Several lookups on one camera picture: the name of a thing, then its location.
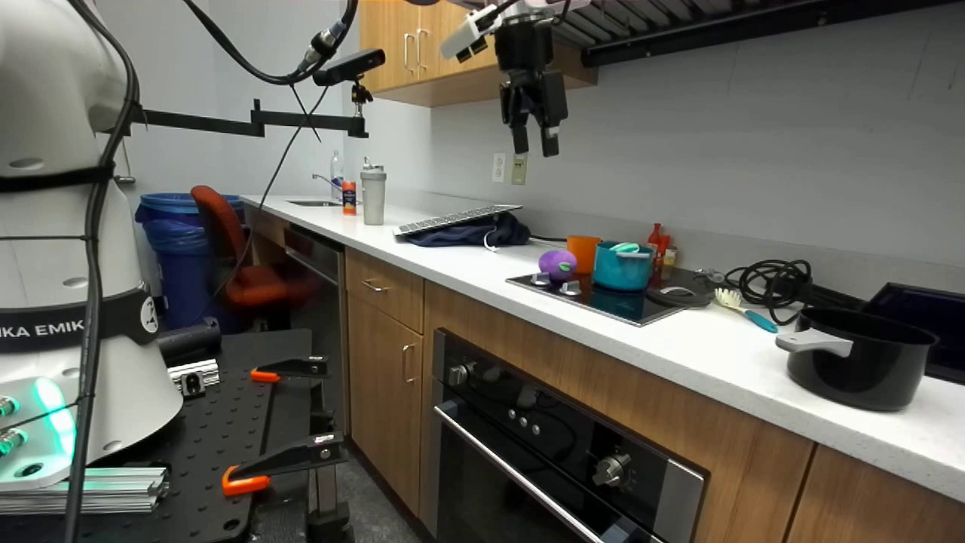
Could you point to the wooden cabinet door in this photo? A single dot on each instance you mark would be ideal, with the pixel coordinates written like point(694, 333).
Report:
point(875, 501)
point(387, 410)

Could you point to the dark blue bag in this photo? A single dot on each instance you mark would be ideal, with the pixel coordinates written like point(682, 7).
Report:
point(470, 232)

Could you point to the teal bowl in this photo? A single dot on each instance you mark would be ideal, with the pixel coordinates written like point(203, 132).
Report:
point(622, 269)

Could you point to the silver closed laptop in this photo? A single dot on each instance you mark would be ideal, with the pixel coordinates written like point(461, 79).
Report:
point(452, 215)

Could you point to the black built-in oven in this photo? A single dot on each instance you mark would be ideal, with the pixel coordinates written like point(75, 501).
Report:
point(544, 453)

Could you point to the stainless steel tumbler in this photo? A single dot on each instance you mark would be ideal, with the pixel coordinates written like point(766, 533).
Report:
point(371, 196)

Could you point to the purple round toy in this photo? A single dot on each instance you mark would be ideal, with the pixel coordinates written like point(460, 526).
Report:
point(556, 263)

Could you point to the small orange bottle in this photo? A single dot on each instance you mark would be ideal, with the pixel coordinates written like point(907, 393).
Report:
point(348, 196)

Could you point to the black perforated robot table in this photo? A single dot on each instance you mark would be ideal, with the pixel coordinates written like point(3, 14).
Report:
point(214, 441)

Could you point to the chrome faucet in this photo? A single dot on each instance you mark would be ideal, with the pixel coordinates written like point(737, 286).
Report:
point(331, 183)

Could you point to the dark dishwasher front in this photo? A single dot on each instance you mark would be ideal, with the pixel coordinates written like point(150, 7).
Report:
point(315, 258)

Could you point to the stainless steel range hood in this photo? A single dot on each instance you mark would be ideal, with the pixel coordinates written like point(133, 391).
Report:
point(705, 24)

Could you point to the wooden upper cabinet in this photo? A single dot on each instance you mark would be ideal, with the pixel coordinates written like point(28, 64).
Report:
point(423, 60)

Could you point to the steel sink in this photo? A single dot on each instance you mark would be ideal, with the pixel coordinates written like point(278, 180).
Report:
point(315, 203)

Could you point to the white wall outlet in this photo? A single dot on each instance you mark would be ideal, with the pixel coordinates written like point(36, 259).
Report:
point(498, 166)

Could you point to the aluminium extrusion bar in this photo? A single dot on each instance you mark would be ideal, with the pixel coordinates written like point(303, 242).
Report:
point(101, 487)

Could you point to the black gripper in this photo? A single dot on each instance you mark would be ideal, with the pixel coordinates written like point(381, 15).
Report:
point(526, 50)

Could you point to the beige wall switch plate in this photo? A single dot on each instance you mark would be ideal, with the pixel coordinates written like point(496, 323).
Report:
point(520, 173)

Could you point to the orange cup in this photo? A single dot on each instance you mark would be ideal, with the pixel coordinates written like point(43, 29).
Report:
point(582, 251)

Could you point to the black bar camera on boom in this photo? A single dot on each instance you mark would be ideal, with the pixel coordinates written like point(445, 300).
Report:
point(351, 67)

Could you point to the red office chair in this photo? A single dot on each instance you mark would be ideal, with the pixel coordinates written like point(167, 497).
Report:
point(256, 281)

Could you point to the blue plastic bin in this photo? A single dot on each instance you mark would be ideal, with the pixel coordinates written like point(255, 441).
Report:
point(181, 259)

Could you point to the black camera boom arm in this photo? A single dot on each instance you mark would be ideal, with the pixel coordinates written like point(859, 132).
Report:
point(250, 122)

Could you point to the red bottle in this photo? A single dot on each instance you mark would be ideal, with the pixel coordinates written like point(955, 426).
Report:
point(658, 245)

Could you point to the wooden drawer front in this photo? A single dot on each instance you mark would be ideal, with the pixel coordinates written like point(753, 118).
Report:
point(387, 290)

